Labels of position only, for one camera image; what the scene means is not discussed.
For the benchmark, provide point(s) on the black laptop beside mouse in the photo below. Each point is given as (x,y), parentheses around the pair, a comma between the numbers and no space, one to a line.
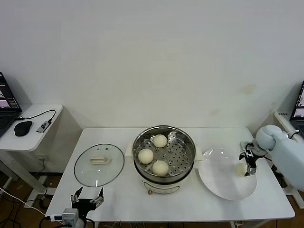
(7,118)

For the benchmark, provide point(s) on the brown round floor object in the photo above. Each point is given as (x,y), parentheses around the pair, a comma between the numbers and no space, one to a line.
(44,203)

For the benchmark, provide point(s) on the grey usb hub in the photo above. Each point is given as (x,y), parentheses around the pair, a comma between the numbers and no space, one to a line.
(43,127)

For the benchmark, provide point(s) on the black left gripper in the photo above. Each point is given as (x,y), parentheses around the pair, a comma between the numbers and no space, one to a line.
(83,206)

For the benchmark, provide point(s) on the white side table with mouse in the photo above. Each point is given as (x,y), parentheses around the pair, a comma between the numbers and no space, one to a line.
(28,142)

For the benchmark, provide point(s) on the white wall socket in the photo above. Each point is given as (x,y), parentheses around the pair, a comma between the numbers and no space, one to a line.
(42,157)

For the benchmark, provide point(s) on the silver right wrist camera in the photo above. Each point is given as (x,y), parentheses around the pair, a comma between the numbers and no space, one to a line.
(245,146)

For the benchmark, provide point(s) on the white round plate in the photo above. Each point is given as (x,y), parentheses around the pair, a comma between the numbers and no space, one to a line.
(213,183)

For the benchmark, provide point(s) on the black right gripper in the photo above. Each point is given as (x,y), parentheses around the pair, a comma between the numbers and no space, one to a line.
(250,161)

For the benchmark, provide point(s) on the cream electric cooker base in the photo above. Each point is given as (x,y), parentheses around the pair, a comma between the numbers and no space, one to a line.
(161,187)

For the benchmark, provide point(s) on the black computer mouse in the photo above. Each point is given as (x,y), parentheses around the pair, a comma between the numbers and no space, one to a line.
(22,128)

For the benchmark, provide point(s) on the white steamed baozi bun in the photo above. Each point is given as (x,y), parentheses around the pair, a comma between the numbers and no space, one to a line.
(159,141)
(239,169)
(160,168)
(145,156)

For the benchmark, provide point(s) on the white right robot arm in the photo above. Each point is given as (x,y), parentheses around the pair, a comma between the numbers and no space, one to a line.
(289,152)

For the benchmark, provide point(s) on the stainless steel steamer basket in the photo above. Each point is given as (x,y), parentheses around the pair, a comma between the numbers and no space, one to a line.
(184,142)

